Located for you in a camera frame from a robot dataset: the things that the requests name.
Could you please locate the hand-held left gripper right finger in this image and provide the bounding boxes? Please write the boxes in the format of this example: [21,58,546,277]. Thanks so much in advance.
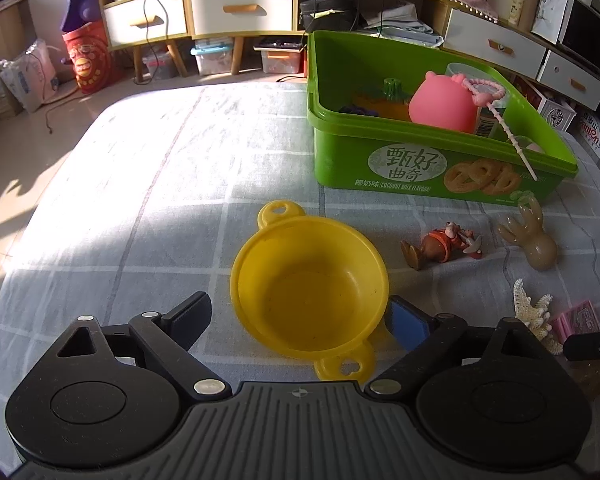
[364,296,551,396]

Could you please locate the black power cable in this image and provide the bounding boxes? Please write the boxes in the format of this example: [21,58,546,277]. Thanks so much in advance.
[44,0,177,137]

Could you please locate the orange pumpkin toy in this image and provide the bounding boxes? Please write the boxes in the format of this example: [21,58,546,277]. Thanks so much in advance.
[352,77,412,122]

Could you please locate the pink heart wand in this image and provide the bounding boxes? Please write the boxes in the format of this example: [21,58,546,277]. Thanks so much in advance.
[462,77,540,181]

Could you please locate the green plastic cookie box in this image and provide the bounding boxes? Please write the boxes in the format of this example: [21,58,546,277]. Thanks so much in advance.
[307,30,580,207]

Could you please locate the pink toy card box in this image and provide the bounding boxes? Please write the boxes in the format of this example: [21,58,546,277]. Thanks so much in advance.
[550,300,600,342]

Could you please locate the purple plastic stool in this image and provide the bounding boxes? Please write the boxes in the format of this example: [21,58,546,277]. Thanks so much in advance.
[60,0,99,34]

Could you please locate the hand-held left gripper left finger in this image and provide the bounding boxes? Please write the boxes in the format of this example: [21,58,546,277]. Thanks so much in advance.
[55,291,231,403]

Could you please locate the clear storage bin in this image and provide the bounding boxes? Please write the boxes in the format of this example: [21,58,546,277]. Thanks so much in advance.
[253,41,309,74]
[190,42,234,77]

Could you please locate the large white cabinet drawer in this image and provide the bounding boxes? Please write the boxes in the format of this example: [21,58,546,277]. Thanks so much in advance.
[444,9,551,79]

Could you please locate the red pirate figurine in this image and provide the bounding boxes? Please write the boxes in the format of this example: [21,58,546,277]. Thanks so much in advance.
[400,222,484,271]

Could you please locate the brown octopus toy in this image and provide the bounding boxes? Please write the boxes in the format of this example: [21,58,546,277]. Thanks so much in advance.
[497,195,559,271]
[570,359,600,402]

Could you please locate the white plastic bag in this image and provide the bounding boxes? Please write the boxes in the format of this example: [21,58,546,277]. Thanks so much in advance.
[0,39,59,114]

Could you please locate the red bag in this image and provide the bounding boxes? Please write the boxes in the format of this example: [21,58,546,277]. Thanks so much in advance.
[61,22,114,94]

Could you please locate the black white microwave oven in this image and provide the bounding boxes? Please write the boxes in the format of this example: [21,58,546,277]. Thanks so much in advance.
[531,0,600,82]

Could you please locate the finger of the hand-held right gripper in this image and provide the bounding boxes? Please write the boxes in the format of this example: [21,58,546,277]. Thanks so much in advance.
[564,326,600,364]

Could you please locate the beige starfish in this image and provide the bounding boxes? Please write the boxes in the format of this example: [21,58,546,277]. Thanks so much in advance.
[512,278,564,356]

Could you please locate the clear plastic jar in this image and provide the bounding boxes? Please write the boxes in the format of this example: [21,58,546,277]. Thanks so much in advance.
[445,62,509,137]

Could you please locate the blue white carton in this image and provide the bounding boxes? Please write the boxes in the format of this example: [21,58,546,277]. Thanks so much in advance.
[576,107,600,159]

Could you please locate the black bag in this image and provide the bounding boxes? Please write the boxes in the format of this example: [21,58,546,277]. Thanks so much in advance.
[299,0,362,34]

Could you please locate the white red printed carton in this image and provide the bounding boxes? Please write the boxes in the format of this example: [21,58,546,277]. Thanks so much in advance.
[522,79,579,134]

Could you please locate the wide white shelf drawer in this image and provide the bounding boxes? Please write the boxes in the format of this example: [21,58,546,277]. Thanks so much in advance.
[188,0,297,37]

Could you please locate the wooden tv cabinet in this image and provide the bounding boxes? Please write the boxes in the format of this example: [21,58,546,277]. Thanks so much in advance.
[295,0,600,112]

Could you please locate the pink pig toy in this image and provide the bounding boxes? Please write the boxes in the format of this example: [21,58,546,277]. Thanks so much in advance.
[408,71,481,134]

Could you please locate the yellow toy pot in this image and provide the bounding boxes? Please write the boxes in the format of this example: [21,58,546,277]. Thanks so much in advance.
[229,200,389,382]

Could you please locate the small white cabinet drawer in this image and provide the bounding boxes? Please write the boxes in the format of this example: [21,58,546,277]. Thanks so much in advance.
[536,50,600,112]

